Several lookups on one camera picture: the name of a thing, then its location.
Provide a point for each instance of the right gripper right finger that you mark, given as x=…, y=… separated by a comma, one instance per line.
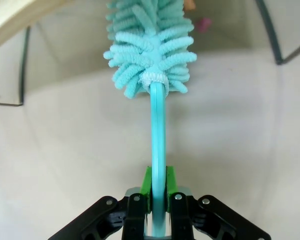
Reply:
x=180, y=215

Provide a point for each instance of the red paper scrap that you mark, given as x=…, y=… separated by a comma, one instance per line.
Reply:
x=190, y=3

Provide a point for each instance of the black frame wooden shelf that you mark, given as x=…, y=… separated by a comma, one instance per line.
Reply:
x=5, y=20

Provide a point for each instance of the small pink paper scrap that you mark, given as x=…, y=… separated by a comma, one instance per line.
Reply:
x=203, y=25

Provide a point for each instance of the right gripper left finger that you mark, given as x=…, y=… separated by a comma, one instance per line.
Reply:
x=135, y=212

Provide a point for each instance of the teal microfibre duster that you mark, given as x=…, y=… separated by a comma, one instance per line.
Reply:
x=157, y=125

